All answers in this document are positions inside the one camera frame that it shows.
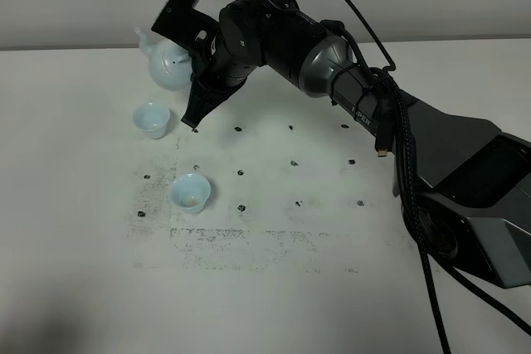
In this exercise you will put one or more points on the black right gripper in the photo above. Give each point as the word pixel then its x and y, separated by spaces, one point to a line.
pixel 227 52

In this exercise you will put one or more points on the pale blue porcelain teapot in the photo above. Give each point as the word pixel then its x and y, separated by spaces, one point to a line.
pixel 170 65

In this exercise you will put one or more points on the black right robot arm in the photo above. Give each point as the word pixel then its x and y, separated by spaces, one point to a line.
pixel 464 183

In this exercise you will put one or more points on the far pale blue teacup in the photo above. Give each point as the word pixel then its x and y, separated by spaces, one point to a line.
pixel 152 119

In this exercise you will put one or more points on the pale blue teacup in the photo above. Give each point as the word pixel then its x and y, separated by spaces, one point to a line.
pixel 190 192
pixel 152 119

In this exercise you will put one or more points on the near pale blue teacup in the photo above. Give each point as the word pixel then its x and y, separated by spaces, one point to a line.
pixel 190 192

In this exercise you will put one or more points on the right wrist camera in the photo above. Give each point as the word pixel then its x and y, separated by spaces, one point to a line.
pixel 181 23

